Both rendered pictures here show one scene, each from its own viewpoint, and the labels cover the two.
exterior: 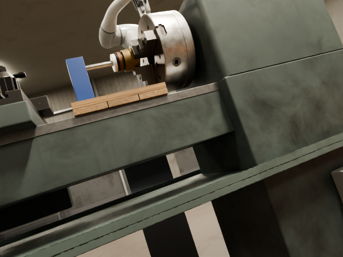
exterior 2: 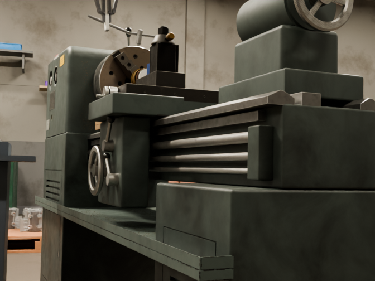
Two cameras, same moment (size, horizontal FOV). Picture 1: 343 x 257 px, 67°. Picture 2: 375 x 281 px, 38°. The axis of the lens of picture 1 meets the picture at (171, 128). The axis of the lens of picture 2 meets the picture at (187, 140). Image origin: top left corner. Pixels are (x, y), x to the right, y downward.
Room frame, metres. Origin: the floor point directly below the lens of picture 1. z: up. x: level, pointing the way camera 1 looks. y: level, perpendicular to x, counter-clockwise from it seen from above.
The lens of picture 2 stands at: (0.96, 2.31, 0.71)
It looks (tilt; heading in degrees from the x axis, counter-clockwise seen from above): 3 degrees up; 266
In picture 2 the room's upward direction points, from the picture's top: 1 degrees clockwise
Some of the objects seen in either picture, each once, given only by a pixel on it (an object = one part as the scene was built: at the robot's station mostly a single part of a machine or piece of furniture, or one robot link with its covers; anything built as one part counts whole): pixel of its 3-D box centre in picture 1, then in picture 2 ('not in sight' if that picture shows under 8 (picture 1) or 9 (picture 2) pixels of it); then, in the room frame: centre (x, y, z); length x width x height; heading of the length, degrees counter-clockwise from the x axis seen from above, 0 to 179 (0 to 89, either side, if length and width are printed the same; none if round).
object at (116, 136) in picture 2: (30, 185); (116, 161); (1.05, 0.62, 0.73); 0.27 x 0.12 x 0.27; 109
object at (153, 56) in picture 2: (8, 94); (163, 61); (0.91, 0.53, 1.07); 0.07 x 0.07 x 0.10; 19
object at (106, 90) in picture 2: not in sight; (106, 93); (1.09, 0.59, 0.95); 0.07 x 0.04 x 0.04; 19
